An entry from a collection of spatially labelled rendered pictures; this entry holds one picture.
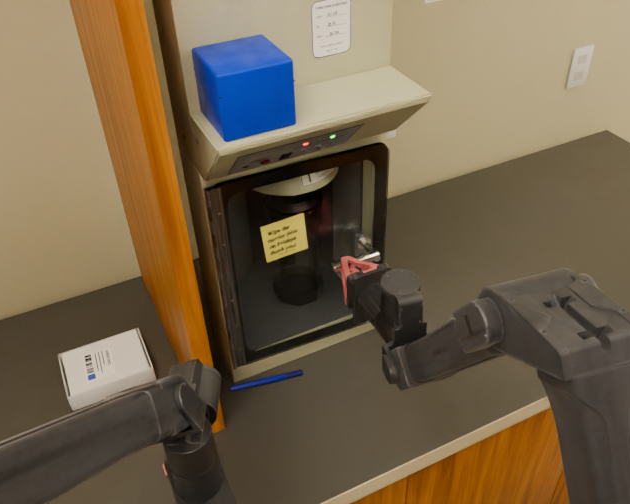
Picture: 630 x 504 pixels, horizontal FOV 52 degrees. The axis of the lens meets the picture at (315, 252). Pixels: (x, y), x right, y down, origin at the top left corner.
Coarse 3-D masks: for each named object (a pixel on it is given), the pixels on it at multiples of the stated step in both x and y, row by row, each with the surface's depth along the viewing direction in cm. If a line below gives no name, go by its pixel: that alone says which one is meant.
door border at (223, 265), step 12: (216, 192) 96; (216, 204) 97; (216, 216) 99; (216, 228) 100; (216, 240) 101; (228, 252) 103; (216, 264) 104; (228, 264) 105; (228, 276) 106; (228, 288) 108; (228, 300) 109; (228, 312) 111; (228, 336) 114; (240, 336) 116; (240, 348) 117; (240, 360) 119
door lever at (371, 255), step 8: (360, 240) 114; (368, 240) 115; (360, 248) 115; (368, 248) 113; (360, 256) 110; (368, 256) 110; (376, 256) 111; (336, 264) 109; (352, 264) 110; (336, 272) 109
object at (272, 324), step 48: (384, 144) 104; (240, 192) 98; (288, 192) 102; (336, 192) 106; (384, 192) 110; (240, 240) 103; (336, 240) 112; (384, 240) 117; (240, 288) 109; (288, 288) 114; (336, 288) 119; (288, 336) 121
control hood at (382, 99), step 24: (384, 72) 96; (312, 96) 91; (336, 96) 90; (360, 96) 90; (384, 96) 90; (408, 96) 90; (192, 120) 88; (312, 120) 85; (336, 120) 86; (360, 120) 88; (384, 120) 93; (216, 144) 81; (240, 144) 81; (264, 144) 83; (216, 168) 87
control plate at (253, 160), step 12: (336, 132) 90; (348, 132) 92; (288, 144) 87; (300, 144) 90; (312, 144) 92; (324, 144) 95; (336, 144) 98; (252, 156) 87; (264, 156) 89; (276, 156) 92; (240, 168) 91; (252, 168) 94
